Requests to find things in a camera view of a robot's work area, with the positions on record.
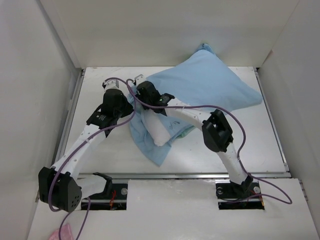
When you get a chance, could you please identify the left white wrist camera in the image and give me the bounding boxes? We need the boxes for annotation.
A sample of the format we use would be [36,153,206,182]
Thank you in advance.
[102,78,120,92]

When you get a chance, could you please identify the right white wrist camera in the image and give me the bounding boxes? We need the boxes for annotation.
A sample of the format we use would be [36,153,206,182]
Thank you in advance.
[134,74,146,85]

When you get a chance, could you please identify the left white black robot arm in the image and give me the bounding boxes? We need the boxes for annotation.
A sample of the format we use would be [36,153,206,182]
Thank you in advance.
[38,88,134,213]

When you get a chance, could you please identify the left aluminium rail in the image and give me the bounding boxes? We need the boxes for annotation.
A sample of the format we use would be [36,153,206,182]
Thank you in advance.
[49,68,86,167]

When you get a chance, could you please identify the light blue pillowcase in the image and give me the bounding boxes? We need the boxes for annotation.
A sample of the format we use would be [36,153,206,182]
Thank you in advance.
[129,43,263,166]

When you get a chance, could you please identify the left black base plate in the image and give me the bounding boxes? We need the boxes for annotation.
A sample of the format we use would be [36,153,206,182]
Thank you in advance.
[89,181,128,201]

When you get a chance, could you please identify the right aluminium rail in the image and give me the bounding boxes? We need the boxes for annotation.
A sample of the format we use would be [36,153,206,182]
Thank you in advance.
[253,67,290,173]

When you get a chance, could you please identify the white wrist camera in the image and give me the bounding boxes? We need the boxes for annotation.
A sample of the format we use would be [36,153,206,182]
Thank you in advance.
[102,78,120,92]
[134,74,146,85]

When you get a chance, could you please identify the aluminium rail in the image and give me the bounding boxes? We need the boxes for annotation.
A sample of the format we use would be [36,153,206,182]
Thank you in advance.
[49,68,86,167]
[253,67,290,173]
[77,171,293,180]

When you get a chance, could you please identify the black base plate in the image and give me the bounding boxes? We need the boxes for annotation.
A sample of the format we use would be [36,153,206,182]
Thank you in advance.
[89,181,128,201]
[215,181,261,200]

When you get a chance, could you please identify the pink plastic bag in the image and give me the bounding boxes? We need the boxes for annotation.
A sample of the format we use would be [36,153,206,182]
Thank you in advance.
[48,223,74,240]

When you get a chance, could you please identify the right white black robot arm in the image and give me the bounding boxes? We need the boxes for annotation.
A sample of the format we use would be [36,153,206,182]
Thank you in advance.
[136,81,253,197]

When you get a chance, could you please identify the white pillow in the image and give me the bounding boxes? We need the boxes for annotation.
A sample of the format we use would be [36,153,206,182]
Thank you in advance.
[142,109,171,147]

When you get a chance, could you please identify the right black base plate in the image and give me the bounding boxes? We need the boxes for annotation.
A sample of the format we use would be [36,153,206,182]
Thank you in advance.
[215,181,261,200]

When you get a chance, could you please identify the front aluminium rail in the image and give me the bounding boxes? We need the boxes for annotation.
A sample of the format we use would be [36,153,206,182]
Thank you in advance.
[77,171,293,180]

